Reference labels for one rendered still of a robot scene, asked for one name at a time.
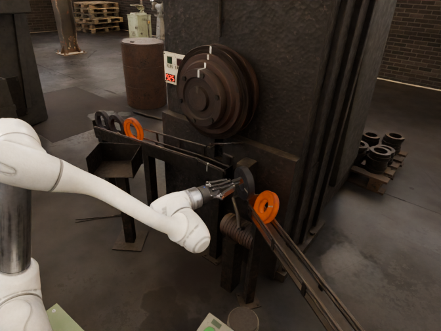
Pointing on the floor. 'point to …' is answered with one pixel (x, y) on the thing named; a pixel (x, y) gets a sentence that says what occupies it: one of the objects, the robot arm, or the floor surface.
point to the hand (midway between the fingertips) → (237, 181)
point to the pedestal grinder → (159, 20)
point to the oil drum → (144, 72)
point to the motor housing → (233, 249)
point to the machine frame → (275, 102)
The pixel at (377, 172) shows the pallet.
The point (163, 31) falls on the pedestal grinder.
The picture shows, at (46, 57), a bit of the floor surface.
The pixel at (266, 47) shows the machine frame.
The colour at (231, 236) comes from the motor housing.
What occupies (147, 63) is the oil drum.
